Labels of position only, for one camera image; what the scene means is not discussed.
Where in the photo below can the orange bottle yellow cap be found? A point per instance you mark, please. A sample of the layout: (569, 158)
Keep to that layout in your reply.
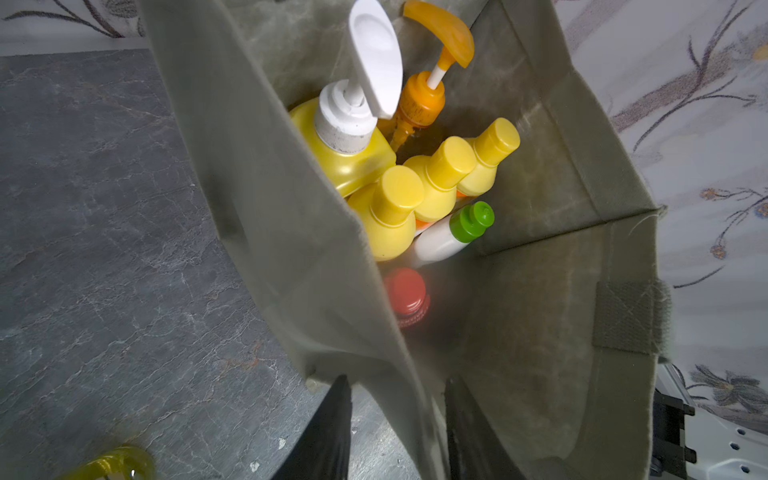
(440, 175)
(491, 147)
(386, 209)

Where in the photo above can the green fabric shopping bag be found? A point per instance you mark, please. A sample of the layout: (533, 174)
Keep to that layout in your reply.
(555, 318)

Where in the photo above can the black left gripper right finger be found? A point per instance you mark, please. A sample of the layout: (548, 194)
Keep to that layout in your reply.
(475, 451)

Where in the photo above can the green bottle red cap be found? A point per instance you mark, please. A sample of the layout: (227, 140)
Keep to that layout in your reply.
(124, 462)

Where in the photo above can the large yellow pump soap bottle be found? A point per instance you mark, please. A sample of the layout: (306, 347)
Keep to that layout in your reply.
(340, 125)

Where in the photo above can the large orange pump soap bottle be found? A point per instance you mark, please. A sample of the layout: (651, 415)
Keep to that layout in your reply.
(423, 97)

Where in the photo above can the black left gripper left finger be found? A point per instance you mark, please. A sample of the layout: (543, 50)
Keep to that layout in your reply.
(323, 449)

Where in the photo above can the red soap bottle red cap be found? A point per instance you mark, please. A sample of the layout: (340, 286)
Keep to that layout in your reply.
(408, 296)

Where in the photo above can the white bottle green cap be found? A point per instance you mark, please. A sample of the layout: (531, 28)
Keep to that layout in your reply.
(450, 235)

